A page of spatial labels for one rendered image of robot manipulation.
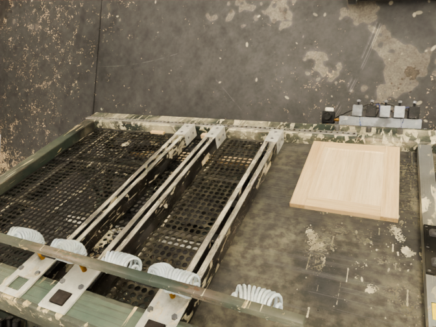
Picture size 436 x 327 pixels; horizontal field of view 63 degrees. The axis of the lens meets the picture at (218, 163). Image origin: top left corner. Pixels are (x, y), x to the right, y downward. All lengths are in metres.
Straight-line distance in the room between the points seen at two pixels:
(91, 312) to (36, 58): 3.52
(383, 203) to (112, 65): 2.79
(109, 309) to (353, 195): 0.93
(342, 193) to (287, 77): 1.49
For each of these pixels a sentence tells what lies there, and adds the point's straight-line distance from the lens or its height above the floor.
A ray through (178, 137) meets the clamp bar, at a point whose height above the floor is 1.05.
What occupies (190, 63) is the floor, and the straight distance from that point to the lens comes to 3.10.
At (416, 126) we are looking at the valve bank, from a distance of 1.92.
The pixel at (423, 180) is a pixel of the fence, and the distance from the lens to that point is 1.52.
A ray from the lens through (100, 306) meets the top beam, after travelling 1.10.
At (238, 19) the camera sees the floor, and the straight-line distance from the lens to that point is 3.01.
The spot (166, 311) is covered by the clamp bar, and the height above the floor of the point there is 1.88.
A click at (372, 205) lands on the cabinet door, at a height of 1.27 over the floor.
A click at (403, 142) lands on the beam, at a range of 1.75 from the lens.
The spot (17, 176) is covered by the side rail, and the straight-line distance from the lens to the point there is 2.09.
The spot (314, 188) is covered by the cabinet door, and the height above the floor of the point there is 1.21.
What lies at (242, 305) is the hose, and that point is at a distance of 0.78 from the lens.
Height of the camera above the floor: 2.65
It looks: 66 degrees down
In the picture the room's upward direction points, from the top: 95 degrees counter-clockwise
